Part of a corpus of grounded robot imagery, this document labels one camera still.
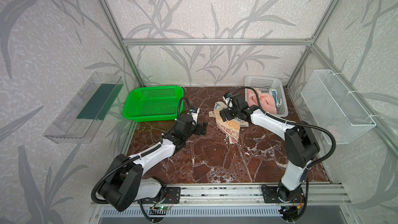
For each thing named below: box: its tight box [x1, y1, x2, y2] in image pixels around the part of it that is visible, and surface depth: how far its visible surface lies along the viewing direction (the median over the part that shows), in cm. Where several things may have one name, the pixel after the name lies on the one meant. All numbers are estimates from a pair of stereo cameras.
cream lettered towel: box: [208, 101, 249, 145], surface depth 98 cm
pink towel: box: [247, 88, 278, 115], surface depth 104 cm
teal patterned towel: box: [269, 89, 282, 110], surface depth 104 cm
